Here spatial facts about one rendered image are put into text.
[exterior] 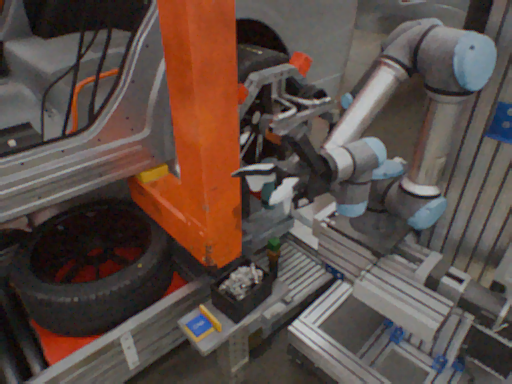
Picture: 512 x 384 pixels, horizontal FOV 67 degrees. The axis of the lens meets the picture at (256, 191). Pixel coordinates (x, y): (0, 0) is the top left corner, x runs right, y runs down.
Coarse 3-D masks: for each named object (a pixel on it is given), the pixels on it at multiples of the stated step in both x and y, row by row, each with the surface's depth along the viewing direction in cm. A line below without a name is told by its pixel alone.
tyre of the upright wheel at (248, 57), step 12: (240, 48) 184; (252, 48) 184; (264, 48) 187; (240, 60) 175; (252, 60) 173; (264, 60) 177; (276, 60) 182; (288, 60) 187; (240, 72) 171; (252, 72) 175; (276, 156) 213
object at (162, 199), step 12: (132, 180) 184; (156, 180) 181; (168, 180) 181; (132, 192) 191; (144, 192) 178; (156, 192) 173; (168, 192) 162; (180, 192) 153; (144, 204) 185; (156, 204) 172; (168, 204) 166; (180, 204) 158; (156, 216) 178; (168, 216) 167; (180, 216) 159; (168, 228) 172; (180, 228) 162; (180, 240) 167
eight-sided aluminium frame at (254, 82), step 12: (264, 72) 175; (276, 72) 174; (288, 72) 180; (252, 84) 169; (264, 84) 172; (300, 84) 188; (252, 96) 170; (312, 96) 198; (240, 108) 168; (300, 108) 205; (312, 120) 207; (288, 156) 209; (240, 168) 185
